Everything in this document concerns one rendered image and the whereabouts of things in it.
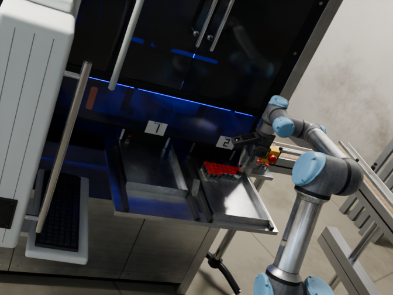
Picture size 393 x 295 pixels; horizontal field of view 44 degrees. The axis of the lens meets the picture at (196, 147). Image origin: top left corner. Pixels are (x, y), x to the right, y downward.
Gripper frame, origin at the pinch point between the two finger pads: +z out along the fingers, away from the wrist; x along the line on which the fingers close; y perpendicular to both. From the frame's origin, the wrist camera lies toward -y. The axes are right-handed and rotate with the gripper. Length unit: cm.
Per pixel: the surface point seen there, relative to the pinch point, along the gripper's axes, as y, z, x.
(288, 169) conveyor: 44, 12, 26
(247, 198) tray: 7.4, 11.8, -5.0
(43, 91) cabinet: -91, -38, -40
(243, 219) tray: -1.8, 10.1, -22.3
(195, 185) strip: -20.0, 8.1, -6.9
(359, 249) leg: 91, 37, -2
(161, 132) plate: -34.1, -0.5, 15.0
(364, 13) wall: 192, -42, 229
